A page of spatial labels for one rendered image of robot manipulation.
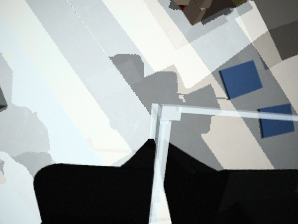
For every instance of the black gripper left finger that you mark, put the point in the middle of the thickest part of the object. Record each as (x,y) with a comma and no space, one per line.
(92,190)

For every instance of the blue box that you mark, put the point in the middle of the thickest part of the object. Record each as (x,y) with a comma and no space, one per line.
(241,79)
(270,128)

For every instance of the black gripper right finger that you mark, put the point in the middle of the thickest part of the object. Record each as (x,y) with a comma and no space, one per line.
(198,194)

